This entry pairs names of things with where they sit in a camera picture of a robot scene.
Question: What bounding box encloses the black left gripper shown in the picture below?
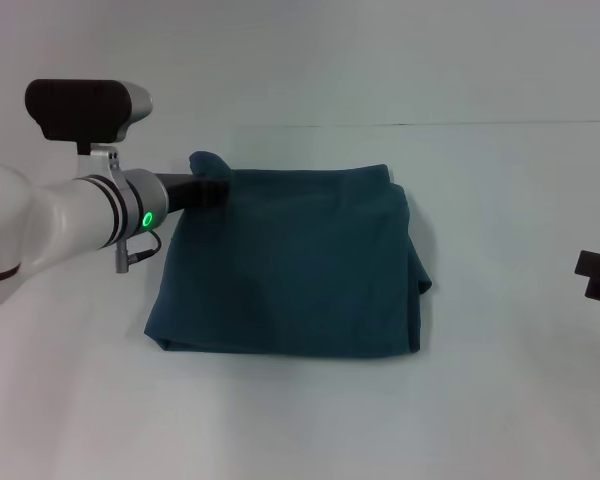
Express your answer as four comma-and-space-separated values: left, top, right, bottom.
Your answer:
152, 169, 232, 214

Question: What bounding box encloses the teal blue shirt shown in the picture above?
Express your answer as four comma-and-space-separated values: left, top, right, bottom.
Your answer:
143, 150, 435, 359

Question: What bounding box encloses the dark left arm cable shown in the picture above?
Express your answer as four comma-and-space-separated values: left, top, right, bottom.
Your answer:
113, 230, 162, 274

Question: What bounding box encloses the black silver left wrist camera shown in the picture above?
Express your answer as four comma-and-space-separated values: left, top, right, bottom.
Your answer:
24, 78, 155, 156

